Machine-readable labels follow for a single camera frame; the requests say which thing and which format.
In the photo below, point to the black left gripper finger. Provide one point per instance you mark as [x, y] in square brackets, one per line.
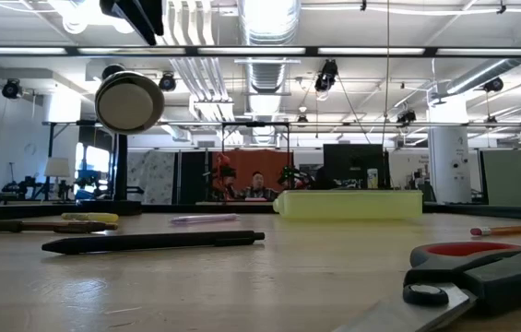
[135, 25]
[151, 14]

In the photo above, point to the yellow highlighter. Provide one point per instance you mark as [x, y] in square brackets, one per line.
[89, 217]

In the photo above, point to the translucent purple pen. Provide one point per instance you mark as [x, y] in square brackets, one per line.
[202, 218]

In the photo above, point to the black ballpoint pen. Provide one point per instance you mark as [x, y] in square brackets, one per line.
[149, 241]

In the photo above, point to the dark brown pen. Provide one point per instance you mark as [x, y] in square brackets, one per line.
[34, 226]

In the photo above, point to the orange pencil with pink eraser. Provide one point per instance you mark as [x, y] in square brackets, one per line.
[513, 228]

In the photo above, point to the red and black scissors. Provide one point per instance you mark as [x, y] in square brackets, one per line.
[495, 276]

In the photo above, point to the red and black background robot arm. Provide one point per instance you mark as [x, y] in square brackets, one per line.
[294, 177]
[223, 177]

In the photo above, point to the yellow-green translucent supply box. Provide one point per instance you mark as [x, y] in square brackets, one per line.
[347, 205]

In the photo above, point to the black ceiling spotlight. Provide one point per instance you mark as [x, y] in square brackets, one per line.
[493, 85]
[11, 88]
[112, 70]
[406, 116]
[326, 76]
[168, 82]

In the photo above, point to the black overhead light bar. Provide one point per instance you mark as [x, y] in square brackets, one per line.
[71, 51]

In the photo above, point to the round white black-rimmed disc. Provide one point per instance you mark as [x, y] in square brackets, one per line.
[128, 103]

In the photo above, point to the black stand with base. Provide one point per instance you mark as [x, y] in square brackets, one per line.
[121, 170]

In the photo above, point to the grey patterned partition panel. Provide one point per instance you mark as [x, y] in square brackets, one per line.
[151, 177]

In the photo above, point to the table lamp with white shade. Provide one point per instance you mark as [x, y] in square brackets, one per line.
[57, 167]

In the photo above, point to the orange partition panel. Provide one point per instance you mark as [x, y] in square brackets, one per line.
[260, 161]

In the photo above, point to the person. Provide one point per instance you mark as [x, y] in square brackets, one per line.
[257, 189]

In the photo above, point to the black computer monitor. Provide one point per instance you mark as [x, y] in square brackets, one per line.
[352, 163]

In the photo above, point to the white and yellow can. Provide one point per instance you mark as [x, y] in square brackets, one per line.
[373, 179]

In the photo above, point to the white round column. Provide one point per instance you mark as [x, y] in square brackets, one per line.
[449, 157]

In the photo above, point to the grey-green partition panel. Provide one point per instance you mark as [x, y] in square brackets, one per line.
[509, 175]

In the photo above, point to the silver ventilation duct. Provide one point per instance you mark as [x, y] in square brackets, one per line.
[269, 23]

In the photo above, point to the black background gantry frame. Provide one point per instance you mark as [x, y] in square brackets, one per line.
[255, 124]

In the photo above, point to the black table edge rail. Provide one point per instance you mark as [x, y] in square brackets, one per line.
[34, 210]

